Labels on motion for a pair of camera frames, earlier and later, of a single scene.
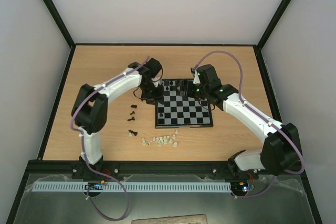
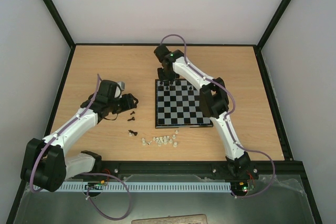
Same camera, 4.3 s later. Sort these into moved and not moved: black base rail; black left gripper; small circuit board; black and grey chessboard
Moved: black left gripper
Not moved: small circuit board; black base rail; black and grey chessboard
